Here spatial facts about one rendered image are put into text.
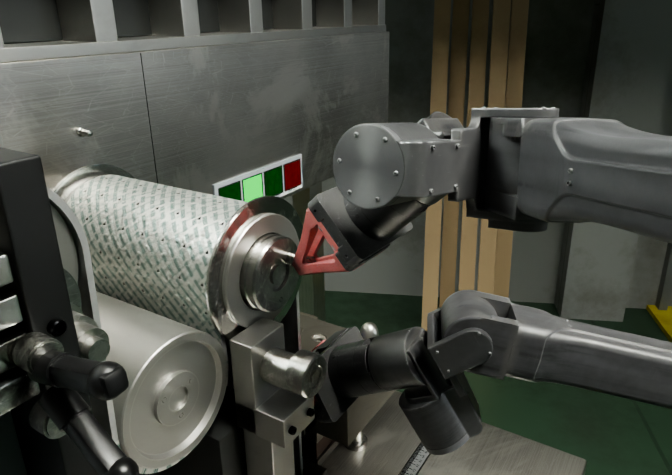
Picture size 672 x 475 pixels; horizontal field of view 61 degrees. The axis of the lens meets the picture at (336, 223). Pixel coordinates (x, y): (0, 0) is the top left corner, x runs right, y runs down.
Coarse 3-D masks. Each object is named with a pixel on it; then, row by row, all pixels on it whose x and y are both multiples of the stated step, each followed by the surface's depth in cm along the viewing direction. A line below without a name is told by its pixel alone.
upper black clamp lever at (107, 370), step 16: (48, 352) 22; (64, 352) 22; (48, 368) 21; (64, 368) 20; (80, 368) 20; (96, 368) 19; (112, 368) 20; (48, 384) 21; (64, 384) 21; (80, 384) 20; (96, 384) 19; (112, 384) 19; (128, 384) 20
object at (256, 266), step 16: (256, 240) 54; (272, 240) 53; (288, 240) 55; (256, 256) 52; (272, 256) 53; (240, 272) 52; (256, 272) 52; (272, 272) 54; (288, 272) 56; (240, 288) 53; (256, 288) 52; (272, 288) 55; (288, 288) 57; (256, 304) 53; (272, 304) 55
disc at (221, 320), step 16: (240, 208) 52; (256, 208) 53; (272, 208) 55; (288, 208) 58; (240, 224) 52; (224, 240) 50; (224, 256) 51; (208, 272) 50; (208, 288) 50; (208, 304) 50; (288, 304) 61; (224, 320) 52; (224, 336) 53
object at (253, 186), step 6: (246, 180) 101; (252, 180) 102; (258, 180) 104; (246, 186) 101; (252, 186) 102; (258, 186) 104; (246, 192) 101; (252, 192) 103; (258, 192) 104; (246, 198) 102; (252, 198) 103
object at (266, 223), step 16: (256, 224) 53; (272, 224) 55; (288, 224) 57; (240, 240) 51; (240, 256) 52; (224, 272) 51; (224, 288) 51; (224, 304) 52; (240, 304) 53; (240, 320) 53; (256, 320) 56
